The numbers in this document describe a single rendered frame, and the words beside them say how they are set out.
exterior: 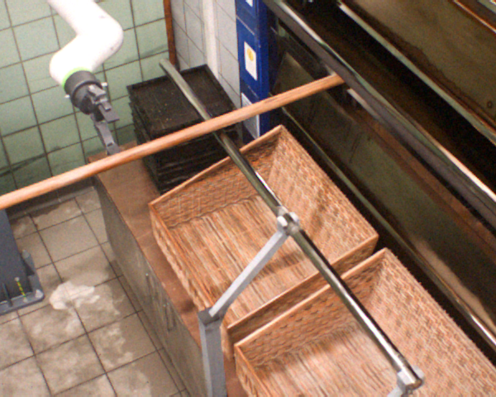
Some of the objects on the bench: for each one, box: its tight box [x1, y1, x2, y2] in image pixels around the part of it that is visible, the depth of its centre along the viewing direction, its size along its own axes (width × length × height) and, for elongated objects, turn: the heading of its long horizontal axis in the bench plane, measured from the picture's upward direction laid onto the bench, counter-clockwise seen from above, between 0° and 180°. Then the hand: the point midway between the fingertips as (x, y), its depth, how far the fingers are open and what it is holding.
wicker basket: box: [148, 125, 379, 362], centre depth 255 cm, size 49×56×28 cm
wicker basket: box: [235, 247, 496, 397], centre depth 216 cm, size 49×56×28 cm
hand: (116, 139), depth 217 cm, fingers open, 13 cm apart
